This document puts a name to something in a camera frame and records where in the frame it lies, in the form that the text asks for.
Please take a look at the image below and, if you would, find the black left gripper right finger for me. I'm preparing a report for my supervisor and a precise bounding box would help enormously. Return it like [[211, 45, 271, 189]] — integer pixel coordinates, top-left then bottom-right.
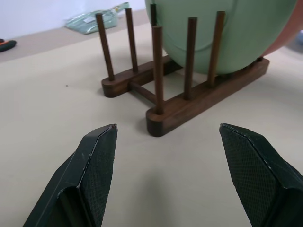
[[219, 123, 303, 227]]

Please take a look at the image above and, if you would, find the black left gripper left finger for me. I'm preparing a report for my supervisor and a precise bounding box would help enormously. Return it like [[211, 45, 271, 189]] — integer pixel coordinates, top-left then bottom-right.
[[23, 123, 118, 227]]

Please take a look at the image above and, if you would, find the dark wooden dish rack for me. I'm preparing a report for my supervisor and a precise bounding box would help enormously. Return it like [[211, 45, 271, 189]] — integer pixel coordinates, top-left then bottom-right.
[[95, 7, 270, 138]]

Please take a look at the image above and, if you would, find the green plate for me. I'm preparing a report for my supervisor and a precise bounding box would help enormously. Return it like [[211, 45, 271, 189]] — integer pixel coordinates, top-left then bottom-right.
[[144, 0, 297, 76]]

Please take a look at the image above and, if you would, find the pink plate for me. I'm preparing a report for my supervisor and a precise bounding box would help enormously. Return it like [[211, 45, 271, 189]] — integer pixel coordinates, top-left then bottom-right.
[[263, 0, 303, 56]]

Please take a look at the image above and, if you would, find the clear green plastic bag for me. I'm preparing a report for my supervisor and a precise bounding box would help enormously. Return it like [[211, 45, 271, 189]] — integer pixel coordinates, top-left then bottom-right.
[[64, 1, 130, 35]]

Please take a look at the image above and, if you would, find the orange and black tool handle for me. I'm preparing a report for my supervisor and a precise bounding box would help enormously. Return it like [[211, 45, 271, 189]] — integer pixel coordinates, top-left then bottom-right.
[[0, 38, 18, 53]]

